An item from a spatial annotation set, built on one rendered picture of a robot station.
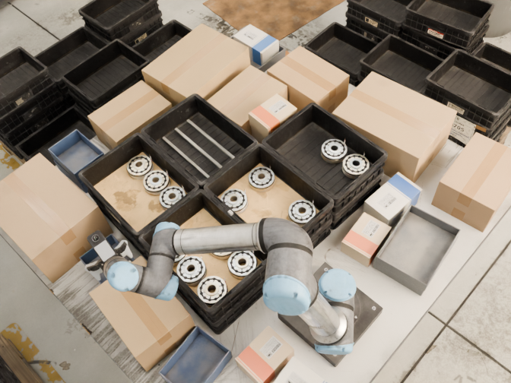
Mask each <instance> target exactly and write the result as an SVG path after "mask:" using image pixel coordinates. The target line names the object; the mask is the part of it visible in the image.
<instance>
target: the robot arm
mask: <svg viewBox="0 0 511 383"><path fill-rule="evenodd" d="M152 239H153V240H152V243H151V250H150V253H149V256H148V262H147V266H146V267H144V266H141V265H137V264H133V263H132V262H131V261H130V260H129V261H127V260H126V259H125V258H123V257H125V256H126V255H127V256H128V257H129V258H132V253H131V251H130V249H129V247H128V242H127V241H126V240H122V241H121V242H120V243H119V244H118V246H116V247H115V249H113V247H112V246H111V245H110V243H109V242H108V240H106V238H105V237H104V235H103V234H102V233H101V231H99V230H97V231H95V232H94V233H92V234H90V235H89V236H88V237H87V240H88V242H89V243H90V245H91V246H92V248H93V249H94V251H95V252H96V253H97V255H98V256H99V258H100V259H99V260H98V261H95V262H94V263H90V264H86V266H85V268H84V269H85V270H86V271H87V272H90V273H91V274H92V275H93V276H94V277H95V278H96V279H97V280H101V277H100V273H102V272H103V273H104V275H105V277H106V278H107V280H108V282H109V284H110V286H111V287H112V288H114V289H115V290H118V291H121V292H126V291H129V292H133V293H138V294H141V295H144V296H149V297H152V298H155V299H161V300H165V301H170V300H171V299H172V298H173V297H174V296H175V295H176V291H177V289H178V286H179V279H178V277H177V276H174V274H172V272H173V266H174V261H175V257H176V256H177V255H197V254H209V253H221V252H245V251H258V250H260V251H261V252H263V253H264V254H268V257H267V264H266V270H265V282H264V284H263V289H262V290H263V301H264V303H265V305H266V306H267V307H268V308H269V309H271V310H272V311H273V312H278V313H279V314H282V315H299V316H300V317H301V318H302V319H303V320H304V321H305V322H306V323H307V324H308V325H309V329H310V332H311V335H312V336H313V337H314V338H315V339H316V342H315V350H316V352H318V353H324V354H332V355H345V354H349V353H351V352H352V351H353V345H354V308H355V304H354V294H355V292H356V283H355V280H354V278H353V277H352V275H351V274H350V273H348V272H347V271H345V270H342V269H338V268H334V269H331V270H328V271H326V272H325V273H324V274H323V275H322V276H321V278H320V279H319V284H318V282H317V280H316V278H315V277H314V276H313V275H312V265H313V244H312V241H311V239H310V237H309V235H308V234H307V233H306V231H305V230H304V229H303V228H301V227H300V226H298V225H297V224H295V223H294V222H291V221H289V220H285V219H282V218H277V217H266V218H262V219H261V220H260V221H259V222H258V223H241V224H233V225H224V226H207V227H199V228H189V229H180V227H179V226H178V225H176V224H175V223H168V222H162V223H159V224H157V226H156V229H155V232H154V235H153V238H152Z"/></svg>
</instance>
